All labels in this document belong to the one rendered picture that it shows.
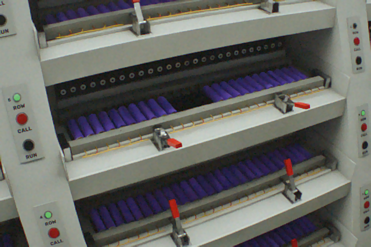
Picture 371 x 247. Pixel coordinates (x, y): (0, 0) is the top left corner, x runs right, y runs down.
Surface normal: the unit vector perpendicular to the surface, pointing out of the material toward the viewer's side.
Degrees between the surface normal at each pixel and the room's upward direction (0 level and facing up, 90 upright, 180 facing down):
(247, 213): 22
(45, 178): 90
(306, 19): 112
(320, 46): 90
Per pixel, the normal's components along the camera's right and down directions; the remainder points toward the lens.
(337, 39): -0.90, 0.25
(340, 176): -0.01, -0.83
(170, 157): 0.44, 0.50
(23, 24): 0.41, 0.15
